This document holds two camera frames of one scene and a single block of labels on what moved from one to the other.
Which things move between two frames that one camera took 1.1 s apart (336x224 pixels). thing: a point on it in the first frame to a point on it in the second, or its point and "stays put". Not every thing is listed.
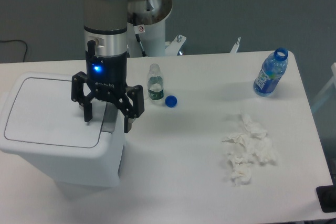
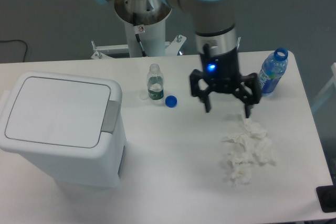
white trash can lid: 43,112 stays put
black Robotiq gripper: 107,76 to 221,72
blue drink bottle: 273,68 stays put
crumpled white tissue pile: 253,141 stays put
